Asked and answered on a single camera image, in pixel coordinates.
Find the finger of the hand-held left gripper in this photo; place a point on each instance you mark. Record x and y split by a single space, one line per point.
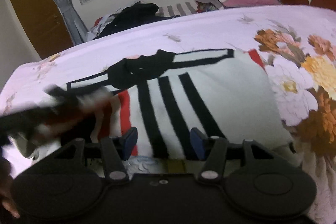
61 98

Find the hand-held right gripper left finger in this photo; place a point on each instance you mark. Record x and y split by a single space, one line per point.
130 142

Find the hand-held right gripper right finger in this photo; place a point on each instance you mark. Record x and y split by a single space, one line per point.
197 142

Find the white black red striped garment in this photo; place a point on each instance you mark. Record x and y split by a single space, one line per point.
236 95

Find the person's left forearm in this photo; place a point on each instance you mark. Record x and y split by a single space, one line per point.
5 187

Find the white patterned cloth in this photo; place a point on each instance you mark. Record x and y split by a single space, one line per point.
101 24

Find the brown wooden door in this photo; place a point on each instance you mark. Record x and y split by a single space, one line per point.
34 11

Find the black clothing pile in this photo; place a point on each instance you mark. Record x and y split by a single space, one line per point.
136 14

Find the pink floral bed blanket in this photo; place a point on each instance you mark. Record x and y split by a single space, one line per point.
183 29

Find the grey white striped sheet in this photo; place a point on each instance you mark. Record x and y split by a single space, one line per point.
181 8

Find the colourful patterned cloth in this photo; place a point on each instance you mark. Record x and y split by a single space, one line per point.
207 7

